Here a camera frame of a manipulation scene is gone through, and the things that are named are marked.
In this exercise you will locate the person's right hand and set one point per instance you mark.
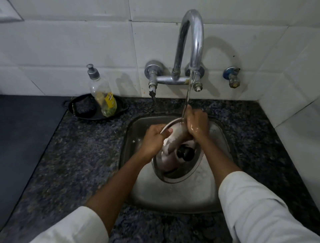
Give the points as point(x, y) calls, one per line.
point(198, 124)

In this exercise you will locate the person's left hand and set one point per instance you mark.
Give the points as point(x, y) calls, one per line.
point(152, 142)

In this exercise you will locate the person's left thumb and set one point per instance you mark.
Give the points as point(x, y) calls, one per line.
point(167, 132)

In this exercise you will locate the person's right thumb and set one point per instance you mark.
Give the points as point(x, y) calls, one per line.
point(189, 132)

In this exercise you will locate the steel lid with black knob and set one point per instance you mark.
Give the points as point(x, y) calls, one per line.
point(175, 172)

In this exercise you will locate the person's left forearm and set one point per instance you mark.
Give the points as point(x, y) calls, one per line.
point(112, 190)

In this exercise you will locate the person's right forearm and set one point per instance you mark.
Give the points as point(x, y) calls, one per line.
point(245, 200)

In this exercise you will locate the black oval tray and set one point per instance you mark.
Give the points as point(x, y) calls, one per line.
point(120, 105)

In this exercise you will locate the steel sink basin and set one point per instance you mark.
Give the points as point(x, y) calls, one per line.
point(175, 197)

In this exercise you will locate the clear dish soap bottle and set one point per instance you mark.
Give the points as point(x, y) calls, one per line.
point(102, 92)

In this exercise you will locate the dark scrubber pad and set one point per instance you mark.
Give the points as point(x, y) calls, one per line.
point(85, 106)

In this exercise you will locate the chrome gooseneck faucet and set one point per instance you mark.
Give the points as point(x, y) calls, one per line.
point(197, 37)

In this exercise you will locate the small wall tap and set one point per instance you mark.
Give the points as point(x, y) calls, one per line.
point(233, 77)

